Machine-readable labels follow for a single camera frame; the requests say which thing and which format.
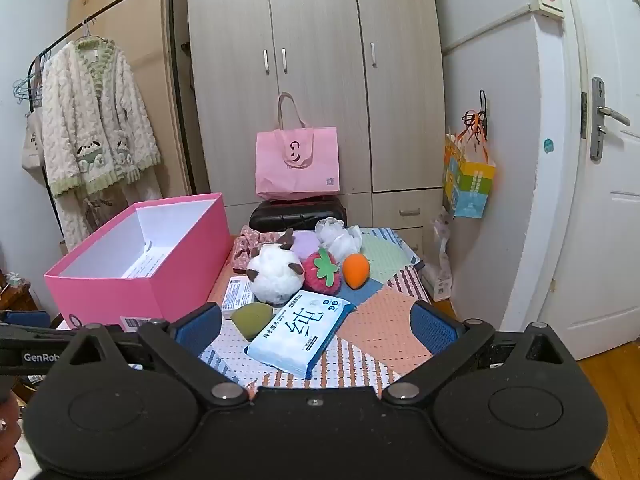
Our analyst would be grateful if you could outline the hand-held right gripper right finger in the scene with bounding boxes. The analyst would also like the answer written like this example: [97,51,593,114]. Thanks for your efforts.
[382,300,576,409]

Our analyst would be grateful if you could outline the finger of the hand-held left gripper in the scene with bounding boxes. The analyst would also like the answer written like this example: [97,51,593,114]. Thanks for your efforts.
[0,311,81,343]

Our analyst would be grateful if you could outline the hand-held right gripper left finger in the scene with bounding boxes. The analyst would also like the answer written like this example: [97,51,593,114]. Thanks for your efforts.
[65,301,251,409]

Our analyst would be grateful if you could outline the small white tissue pack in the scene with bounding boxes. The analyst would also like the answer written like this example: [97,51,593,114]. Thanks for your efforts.
[221,276,256,317]

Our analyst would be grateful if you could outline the green makeup sponge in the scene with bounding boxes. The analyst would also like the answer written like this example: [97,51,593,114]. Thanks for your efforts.
[230,304,275,340]

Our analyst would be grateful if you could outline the pink cardboard box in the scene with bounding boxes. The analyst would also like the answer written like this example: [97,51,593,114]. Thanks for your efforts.
[43,192,233,333]

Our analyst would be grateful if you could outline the pink plush strawberry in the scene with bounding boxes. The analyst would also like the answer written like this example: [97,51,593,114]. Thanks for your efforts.
[301,247,343,295]

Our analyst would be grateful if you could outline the person's left hand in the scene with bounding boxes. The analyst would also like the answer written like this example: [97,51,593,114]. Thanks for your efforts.
[0,399,23,473]

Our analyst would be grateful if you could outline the wooden nightstand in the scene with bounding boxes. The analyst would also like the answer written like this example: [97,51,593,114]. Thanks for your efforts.
[0,272,38,313]

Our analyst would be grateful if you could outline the colourful patchwork table mat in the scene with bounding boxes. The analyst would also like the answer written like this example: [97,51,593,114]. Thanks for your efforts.
[200,227,458,391]

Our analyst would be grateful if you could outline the white plastic bag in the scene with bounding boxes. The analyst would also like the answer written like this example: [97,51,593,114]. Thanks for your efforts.
[422,210,453,301]

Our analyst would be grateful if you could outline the white paper sheet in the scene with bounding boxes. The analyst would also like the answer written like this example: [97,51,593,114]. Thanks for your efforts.
[121,240,167,279]

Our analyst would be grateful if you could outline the pink floral scrunchie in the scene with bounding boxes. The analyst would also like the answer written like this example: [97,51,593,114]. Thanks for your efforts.
[231,225,281,273]

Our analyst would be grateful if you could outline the white plush sheep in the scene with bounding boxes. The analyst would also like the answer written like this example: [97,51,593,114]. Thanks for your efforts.
[245,230,306,306]

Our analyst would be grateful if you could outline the orange makeup sponge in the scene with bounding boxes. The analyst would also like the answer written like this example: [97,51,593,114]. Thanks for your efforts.
[342,253,372,290]

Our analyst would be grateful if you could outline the blue wet wipes pack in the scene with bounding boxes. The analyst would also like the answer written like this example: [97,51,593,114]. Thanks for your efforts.
[243,289,355,380]

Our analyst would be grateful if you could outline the white mesh bath puff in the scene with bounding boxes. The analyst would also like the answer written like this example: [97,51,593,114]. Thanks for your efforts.
[315,217,363,256]

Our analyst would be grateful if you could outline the black suitcase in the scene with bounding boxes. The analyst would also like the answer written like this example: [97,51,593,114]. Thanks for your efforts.
[249,199,347,233]

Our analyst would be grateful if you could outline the colourful gift bag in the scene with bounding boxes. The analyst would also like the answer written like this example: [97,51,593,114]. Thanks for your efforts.
[442,132,497,219]

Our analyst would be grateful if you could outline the beige canvas tote bag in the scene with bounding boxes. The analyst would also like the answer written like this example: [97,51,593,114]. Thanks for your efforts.
[21,107,48,186]

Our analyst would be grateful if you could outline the white door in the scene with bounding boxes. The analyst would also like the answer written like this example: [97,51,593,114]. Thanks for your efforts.
[500,0,640,361]

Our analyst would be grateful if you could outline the pink paper bag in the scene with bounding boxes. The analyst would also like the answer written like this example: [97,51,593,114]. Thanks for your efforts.
[255,92,341,201]

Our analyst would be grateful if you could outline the cream knitted robe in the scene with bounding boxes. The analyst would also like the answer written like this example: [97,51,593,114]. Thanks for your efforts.
[40,37,163,251]

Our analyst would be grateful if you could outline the light blue clothes hangers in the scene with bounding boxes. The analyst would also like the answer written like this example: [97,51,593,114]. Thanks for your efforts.
[12,77,43,106]

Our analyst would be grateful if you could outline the tall wooden cabinet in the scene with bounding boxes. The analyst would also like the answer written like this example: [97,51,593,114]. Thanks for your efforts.
[66,0,196,196]

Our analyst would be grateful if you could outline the light wood wardrobe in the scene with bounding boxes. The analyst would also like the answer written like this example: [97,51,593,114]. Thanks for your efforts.
[186,0,446,241]

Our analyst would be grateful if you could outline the orange and black cords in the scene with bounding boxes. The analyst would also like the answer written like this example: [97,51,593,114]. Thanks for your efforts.
[462,89,491,143]

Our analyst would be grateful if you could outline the metal door handle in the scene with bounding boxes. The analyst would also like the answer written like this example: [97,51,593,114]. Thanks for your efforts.
[590,77,632,162]

